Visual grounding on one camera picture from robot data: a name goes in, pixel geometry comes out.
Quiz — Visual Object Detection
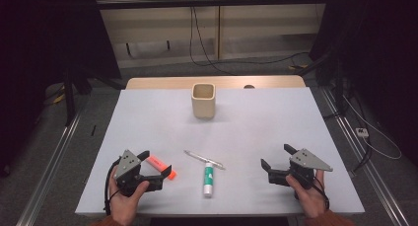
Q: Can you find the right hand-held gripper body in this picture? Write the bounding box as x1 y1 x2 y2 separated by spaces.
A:
267 148 334 191

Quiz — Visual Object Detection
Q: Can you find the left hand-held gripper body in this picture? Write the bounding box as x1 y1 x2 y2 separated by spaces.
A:
112 149 165 197

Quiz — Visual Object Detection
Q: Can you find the clear silver pen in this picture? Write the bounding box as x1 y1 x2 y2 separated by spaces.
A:
183 149 227 171

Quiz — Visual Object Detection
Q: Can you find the white green glue stick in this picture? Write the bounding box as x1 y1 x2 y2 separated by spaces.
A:
202 162 215 198

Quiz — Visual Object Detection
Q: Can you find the beige square pen holder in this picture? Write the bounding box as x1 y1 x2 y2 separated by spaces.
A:
191 82 217 119

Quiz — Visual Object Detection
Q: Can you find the person's right hand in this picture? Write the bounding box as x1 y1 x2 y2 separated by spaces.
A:
285 169 329 219

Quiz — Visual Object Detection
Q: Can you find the person's left hand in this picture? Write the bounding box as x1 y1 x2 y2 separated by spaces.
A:
107 166 151 225

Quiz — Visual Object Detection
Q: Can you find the white table mat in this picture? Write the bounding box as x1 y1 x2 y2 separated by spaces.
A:
74 87 366 217

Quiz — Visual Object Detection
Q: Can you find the wooden table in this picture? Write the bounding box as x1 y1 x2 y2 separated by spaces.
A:
125 75 307 90

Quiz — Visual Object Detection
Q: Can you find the black metal stand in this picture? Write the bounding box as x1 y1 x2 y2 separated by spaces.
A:
62 67 126 126

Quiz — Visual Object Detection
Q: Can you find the black curtain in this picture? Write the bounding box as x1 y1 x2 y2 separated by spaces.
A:
0 0 122 178
309 0 418 158

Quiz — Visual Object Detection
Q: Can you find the black horizontal bar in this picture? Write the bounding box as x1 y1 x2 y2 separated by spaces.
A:
97 0 329 11

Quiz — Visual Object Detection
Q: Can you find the left hand-held gripper cable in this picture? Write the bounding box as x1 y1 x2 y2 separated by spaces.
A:
104 156 122 216

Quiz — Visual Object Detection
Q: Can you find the hand-held gripper cable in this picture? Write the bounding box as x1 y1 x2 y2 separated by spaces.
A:
312 176 330 210
104 156 122 216

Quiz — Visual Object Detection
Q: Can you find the right hand-held gripper cable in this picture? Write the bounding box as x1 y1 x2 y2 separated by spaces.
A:
312 176 330 210

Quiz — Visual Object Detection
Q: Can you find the metal floor rail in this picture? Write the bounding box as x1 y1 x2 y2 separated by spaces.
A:
16 111 83 226
319 87 410 226

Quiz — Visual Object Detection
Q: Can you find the white floor cable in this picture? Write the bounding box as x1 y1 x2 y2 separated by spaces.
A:
341 94 402 161

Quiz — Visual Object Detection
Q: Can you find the black hanging cable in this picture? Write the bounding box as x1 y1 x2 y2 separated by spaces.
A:
188 5 310 76

